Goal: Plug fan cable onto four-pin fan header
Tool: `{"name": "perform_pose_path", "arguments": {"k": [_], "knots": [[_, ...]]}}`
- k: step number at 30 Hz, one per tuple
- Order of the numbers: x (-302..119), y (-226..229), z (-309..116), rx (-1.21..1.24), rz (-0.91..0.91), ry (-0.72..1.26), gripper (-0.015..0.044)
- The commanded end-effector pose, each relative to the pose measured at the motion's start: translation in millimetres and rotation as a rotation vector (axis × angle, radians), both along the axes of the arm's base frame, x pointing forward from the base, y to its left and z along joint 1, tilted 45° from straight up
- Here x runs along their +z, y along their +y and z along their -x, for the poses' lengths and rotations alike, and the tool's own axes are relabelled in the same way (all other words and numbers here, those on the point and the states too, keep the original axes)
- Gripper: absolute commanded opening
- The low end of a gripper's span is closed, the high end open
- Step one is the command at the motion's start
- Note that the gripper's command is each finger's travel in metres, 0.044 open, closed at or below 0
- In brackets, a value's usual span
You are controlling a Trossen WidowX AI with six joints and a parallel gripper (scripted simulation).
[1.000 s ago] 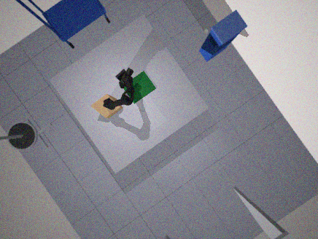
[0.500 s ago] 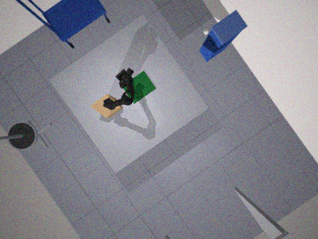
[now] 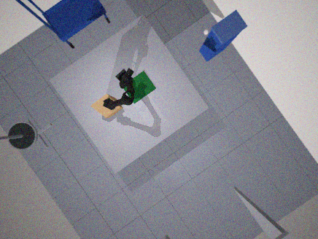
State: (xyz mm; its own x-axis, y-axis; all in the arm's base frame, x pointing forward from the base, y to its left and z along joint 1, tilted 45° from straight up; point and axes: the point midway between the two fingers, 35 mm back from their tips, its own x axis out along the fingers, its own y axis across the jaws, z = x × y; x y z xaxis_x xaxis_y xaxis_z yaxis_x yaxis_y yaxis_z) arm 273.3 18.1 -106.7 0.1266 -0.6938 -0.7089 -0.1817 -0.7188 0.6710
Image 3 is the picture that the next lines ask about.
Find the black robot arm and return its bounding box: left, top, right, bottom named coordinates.
left=103, top=69, right=135, bottom=110

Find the green circuit board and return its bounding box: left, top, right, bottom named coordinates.
left=132, top=71, right=156, bottom=103

